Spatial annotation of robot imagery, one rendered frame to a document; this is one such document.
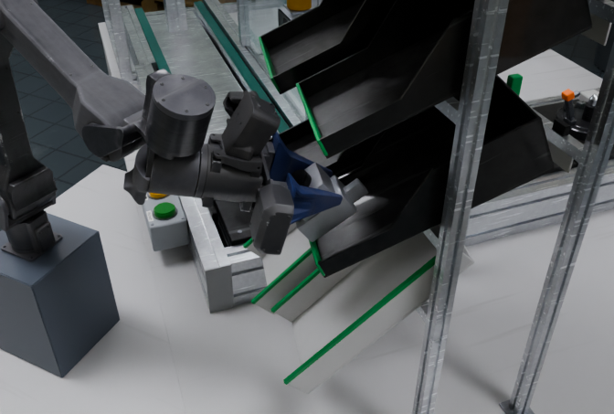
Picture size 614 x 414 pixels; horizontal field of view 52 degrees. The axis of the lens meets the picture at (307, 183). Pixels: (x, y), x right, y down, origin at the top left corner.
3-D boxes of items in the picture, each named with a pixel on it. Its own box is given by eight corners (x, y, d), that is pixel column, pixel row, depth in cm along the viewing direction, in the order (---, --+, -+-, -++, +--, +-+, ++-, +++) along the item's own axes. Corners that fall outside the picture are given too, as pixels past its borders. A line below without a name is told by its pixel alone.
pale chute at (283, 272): (273, 315, 94) (251, 302, 92) (263, 258, 105) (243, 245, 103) (414, 193, 86) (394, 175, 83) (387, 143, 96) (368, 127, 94)
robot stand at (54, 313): (-2, 348, 105) (-38, 257, 94) (59, 294, 116) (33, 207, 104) (62, 378, 100) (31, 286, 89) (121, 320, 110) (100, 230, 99)
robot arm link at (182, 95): (80, 143, 65) (88, 52, 57) (141, 112, 71) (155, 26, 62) (157, 212, 63) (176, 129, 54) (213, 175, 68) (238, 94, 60)
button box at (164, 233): (153, 252, 119) (149, 227, 116) (138, 192, 135) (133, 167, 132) (190, 244, 121) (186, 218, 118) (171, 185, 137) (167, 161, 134)
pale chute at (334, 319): (308, 395, 83) (283, 383, 80) (292, 321, 93) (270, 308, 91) (475, 262, 74) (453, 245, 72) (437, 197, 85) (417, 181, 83)
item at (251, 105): (213, 170, 62) (223, 109, 59) (206, 135, 68) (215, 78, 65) (271, 174, 64) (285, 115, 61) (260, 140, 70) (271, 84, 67)
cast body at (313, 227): (312, 243, 72) (274, 207, 68) (304, 219, 75) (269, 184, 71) (373, 202, 70) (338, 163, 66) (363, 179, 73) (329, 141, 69)
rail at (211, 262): (209, 313, 112) (204, 267, 106) (140, 98, 181) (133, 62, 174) (239, 305, 113) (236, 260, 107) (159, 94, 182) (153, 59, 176)
